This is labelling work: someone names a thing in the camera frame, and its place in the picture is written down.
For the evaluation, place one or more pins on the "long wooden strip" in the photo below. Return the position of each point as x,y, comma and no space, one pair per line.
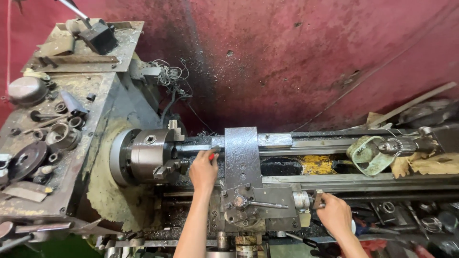
412,104

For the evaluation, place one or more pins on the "round metal dome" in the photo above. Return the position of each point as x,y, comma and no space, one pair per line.
27,89

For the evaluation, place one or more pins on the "shelf of assorted tools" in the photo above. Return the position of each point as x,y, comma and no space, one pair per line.
412,222

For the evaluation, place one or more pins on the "dark tapered sleeve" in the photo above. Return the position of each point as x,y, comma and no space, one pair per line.
71,102

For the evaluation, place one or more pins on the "tool post locking lever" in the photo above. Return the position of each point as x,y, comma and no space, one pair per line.
265,204

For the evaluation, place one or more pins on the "person's left hand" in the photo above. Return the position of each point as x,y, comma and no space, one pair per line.
202,172

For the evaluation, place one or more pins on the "steel lathe chuck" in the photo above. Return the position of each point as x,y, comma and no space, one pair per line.
147,154

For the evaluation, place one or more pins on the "lathe bed rails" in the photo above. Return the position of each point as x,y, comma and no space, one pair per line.
358,181

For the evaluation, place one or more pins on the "rusty metal tray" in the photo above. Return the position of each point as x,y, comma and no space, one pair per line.
82,59

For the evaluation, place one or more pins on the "grey lathe headstock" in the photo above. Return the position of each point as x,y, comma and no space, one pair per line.
96,118

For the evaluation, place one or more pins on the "dark metal wrench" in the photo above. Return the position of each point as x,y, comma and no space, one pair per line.
46,116

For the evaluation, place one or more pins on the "red cloth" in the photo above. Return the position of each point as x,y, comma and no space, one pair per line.
373,247

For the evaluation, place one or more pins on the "steel lathe carriage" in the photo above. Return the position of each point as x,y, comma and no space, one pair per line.
242,161

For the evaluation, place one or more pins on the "flat metal plate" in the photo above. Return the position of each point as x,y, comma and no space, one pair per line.
27,191

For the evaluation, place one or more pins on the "steel flanged sleeve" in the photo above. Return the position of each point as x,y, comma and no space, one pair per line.
62,136

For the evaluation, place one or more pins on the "person's left fingers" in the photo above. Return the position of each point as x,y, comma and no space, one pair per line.
209,154

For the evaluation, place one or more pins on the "person's right hand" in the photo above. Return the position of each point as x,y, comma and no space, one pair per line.
335,215

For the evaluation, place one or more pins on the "black pulley disc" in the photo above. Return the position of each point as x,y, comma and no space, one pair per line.
27,161

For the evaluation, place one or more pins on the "torn cardboard piece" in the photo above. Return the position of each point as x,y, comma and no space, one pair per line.
430,163

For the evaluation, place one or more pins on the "tailstock drill chuck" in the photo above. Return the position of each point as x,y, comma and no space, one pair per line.
396,147

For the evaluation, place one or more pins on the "grey lathe tailstock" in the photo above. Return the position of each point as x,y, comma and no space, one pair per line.
443,138

